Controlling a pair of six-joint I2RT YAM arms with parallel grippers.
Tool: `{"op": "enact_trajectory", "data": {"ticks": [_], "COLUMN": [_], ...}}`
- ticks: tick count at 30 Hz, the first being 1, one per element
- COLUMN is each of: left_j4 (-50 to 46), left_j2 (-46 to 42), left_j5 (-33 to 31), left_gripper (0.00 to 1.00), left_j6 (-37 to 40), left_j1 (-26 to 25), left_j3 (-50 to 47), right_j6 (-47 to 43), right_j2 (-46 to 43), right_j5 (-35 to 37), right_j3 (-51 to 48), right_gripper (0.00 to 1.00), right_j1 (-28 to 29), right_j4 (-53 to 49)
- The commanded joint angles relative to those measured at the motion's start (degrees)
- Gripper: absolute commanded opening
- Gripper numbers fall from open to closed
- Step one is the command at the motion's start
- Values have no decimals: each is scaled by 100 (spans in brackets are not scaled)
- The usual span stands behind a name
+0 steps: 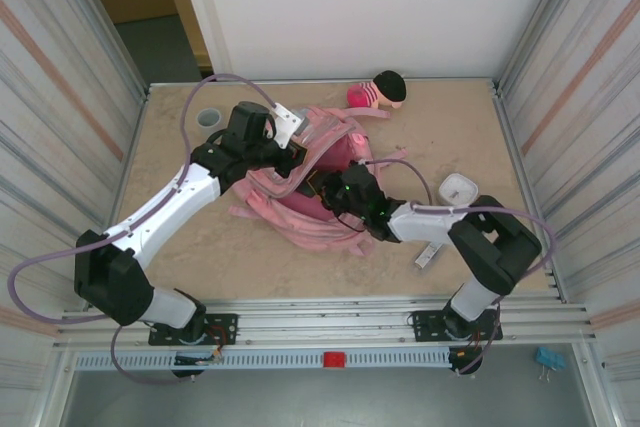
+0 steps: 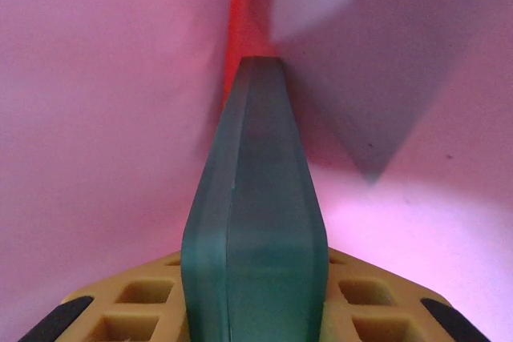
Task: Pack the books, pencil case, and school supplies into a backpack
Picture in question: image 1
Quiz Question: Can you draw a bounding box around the blue binder clip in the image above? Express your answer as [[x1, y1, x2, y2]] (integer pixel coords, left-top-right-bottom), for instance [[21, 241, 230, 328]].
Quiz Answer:
[[535, 346, 566, 386]]

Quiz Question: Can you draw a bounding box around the small white oblong box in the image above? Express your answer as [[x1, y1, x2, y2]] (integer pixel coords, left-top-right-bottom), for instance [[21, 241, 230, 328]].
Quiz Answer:
[[413, 241, 444, 271]]

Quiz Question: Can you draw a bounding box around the grey plastic cup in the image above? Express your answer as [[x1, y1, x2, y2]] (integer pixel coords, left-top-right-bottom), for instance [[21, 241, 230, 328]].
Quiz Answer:
[[196, 106, 224, 136]]

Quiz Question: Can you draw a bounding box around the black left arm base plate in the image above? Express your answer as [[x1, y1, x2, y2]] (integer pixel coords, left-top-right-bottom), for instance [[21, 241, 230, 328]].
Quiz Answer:
[[149, 313, 239, 347]]

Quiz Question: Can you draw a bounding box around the plush doll with black hat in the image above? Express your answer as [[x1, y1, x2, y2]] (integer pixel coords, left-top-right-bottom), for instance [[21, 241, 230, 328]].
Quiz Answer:
[[347, 69, 407, 113]]

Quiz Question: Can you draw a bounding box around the aluminium rail frame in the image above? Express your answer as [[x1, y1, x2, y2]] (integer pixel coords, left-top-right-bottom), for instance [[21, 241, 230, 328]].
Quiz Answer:
[[52, 296, 599, 349]]

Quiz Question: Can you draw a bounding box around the slotted grey cable duct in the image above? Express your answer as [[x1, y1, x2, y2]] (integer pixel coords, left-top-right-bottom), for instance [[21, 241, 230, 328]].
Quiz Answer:
[[74, 349, 454, 371]]

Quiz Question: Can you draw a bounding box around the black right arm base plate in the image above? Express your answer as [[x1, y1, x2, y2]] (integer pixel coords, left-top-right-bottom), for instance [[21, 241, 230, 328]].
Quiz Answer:
[[407, 309, 501, 343]]

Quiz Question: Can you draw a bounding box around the small white cup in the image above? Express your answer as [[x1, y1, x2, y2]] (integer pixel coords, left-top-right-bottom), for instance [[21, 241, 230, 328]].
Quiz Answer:
[[438, 172, 480, 209]]

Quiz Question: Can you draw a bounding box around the pink backpack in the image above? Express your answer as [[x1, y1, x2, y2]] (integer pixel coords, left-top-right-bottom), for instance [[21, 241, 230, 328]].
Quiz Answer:
[[228, 105, 409, 256]]

